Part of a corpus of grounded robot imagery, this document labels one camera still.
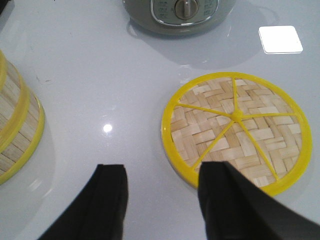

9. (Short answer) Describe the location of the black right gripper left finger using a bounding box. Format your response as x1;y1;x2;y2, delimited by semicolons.
40;164;129;240

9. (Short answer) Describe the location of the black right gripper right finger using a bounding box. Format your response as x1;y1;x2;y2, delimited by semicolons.
197;161;320;240

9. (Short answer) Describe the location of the grey electric cooking pot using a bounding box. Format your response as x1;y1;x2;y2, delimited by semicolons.
123;0;236;36

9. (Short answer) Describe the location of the woven bamboo steamer lid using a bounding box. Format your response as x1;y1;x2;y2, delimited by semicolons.
161;72;312;196

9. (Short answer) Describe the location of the bamboo steamer tray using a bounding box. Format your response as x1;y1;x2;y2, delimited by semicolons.
0;94;46;186
0;53;30;151

